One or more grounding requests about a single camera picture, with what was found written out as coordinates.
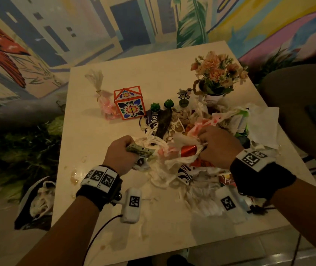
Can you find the person's right hand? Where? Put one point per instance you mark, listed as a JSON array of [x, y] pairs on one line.
[[221, 149]]

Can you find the person's left hand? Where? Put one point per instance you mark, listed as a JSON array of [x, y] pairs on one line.
[[117, 157]]

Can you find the person's left fingers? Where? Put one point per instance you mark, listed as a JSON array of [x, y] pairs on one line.
[[130, 142]]

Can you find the person's right fingers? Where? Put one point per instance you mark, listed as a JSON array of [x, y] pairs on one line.
[[204, 135]]

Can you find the white and pink plastic bag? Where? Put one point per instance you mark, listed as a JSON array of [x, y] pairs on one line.
[[202, 124]]

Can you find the greenish paper wrapper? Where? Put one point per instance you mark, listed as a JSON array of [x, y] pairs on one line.
[[141, 151]]

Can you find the person's right forearm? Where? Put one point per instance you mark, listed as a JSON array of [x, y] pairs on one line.
[[307, 210]]

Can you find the person's left forearm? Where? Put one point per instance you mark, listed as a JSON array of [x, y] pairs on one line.
[[60, 235]]

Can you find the red drink can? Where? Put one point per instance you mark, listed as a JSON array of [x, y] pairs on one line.
[[188, 151]]

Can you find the brown patterned paper wrapper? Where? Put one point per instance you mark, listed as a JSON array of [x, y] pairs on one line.
[[177, 123]]

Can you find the dark snack packet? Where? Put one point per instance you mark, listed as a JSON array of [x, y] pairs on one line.
[[158, 123]]

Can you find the floral house-shaped box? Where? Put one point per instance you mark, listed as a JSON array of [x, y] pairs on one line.
[[129, 103]]

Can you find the small green cactus figure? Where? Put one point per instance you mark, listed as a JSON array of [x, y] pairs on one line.
[[169, 103], [155, 107], [183, 103]]

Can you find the clear pink cellophane gift bag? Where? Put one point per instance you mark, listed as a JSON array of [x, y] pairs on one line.
[[106, 103]]

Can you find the small cow figurine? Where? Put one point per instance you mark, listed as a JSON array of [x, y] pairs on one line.
[[184, 94]]

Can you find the red snack wrapper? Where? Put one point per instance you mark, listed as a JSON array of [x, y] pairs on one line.
[[226, 180]]

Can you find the pile of white plastic litter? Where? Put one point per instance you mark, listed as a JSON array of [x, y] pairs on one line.
[[202, 195]]

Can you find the white paper tissue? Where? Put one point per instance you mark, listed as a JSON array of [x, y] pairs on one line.
[[264, 126]]

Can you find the pink flowers in white pot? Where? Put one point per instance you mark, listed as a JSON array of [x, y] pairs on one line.
[[216, 74]]

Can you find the green grass-like plant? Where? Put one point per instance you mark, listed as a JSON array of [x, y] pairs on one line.
[[271, 66]]

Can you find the dark round chair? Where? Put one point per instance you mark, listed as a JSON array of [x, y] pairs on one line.
[[296, 102]]

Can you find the green leafy floor plants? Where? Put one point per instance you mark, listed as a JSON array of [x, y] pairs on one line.
[[16, 155]]

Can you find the black trash bag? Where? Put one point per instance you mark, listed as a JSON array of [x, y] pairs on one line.
[[33, 203]]

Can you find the white wrist camera with marker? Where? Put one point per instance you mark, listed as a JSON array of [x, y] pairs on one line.
[[230, 203], [131, 204]]

